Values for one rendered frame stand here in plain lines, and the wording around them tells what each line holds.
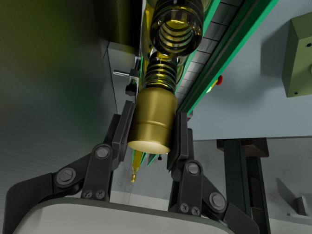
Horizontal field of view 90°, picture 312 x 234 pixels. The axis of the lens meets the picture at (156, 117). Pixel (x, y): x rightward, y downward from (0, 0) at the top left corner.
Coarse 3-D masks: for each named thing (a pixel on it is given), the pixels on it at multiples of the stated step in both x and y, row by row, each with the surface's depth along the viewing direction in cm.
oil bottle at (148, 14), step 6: (144, 12) 15; (150, 12) 14; (144, 18) 15; (150, 18) 14; (144, 24) 15; (150, 24) 14; (144, 30) 15; (144, 36) 15; (144, 42) 16; (150, 42) 15; (144, 48) 16; (150, 48) 16; (144, 54) 17; (180, 60) 17
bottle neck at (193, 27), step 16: (160, 0) 9; (176, 0) 8; (192, 0) 8; (160, 16) 8; (176, 16) 8; (192, 16) 8; (160, 32) 9; (176, 32) 10; (192, 32) 9; (160, 48) 9; (176, 48) 10; (192, 48) 9
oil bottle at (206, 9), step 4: (148, 0) 13; (152, 0) 12; (156, 0) 12; (204, 0) 11; (208, 0) 11; (212, 0) 12; (148, 4) 13; (152, 4) 12; (204, 4) 12; (208, 4) 12; (152, 8) 13; (204, 8) 12; (208, 8) 12; (204, 12) 12
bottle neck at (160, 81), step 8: (152, 48) 15; (152, 56) 15; (160, 56) 14; (152, 64) 14; (160, 64) 14; (168, 64) 14; (176, 64) 15; (152, 72) 13; (160, 72) 13; (168, 72) 13; (176, 72) 14; (144, 80) 14; (152, 80) 13; (160, 80) 13; (168, 80) 13; (144, 88) 13; (168, 88) 13
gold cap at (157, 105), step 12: (144, 96) 12; (156, 96) 12; (168, 96) 12; (144, 108) 11; (156, 108) 11; (168, 108) 12; (132, 120) 12; (144, 120) 11; (156, 120) 11; (168, 120) 11; (132, 132) 11; (144, 132) 10; (156, 132) 11; (168, 132) 11; (132, 144) 11; (144, 144) 11; (156, 144) 10; (168, 144) 11
